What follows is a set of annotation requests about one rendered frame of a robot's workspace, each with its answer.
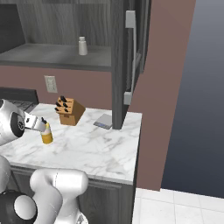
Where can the white wall outlet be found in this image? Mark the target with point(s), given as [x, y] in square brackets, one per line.
[51, 84]

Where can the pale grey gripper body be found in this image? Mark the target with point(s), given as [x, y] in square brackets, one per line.
[33, 123]

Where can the wooden knife block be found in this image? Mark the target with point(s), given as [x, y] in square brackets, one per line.
[70, 113]

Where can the dark grey base cabinet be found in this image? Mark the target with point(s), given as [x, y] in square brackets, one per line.
[108, 201]

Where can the white shaker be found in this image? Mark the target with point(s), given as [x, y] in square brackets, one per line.
[82, 47]

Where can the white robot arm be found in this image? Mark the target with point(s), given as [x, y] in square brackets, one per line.
[55, 186]

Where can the black hob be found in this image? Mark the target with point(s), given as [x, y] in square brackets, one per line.
[20, 97]

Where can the grey digital kitchen scale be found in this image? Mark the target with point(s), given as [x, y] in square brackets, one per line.
[103, 121]

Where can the yellow mustard bottle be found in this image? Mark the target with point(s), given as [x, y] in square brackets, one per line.
[47, 137]

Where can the dark grey cabinet door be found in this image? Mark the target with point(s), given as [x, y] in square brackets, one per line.
[118, 73]

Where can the dark grey wood wall cabinet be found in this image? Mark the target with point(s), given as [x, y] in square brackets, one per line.
[58, 55]

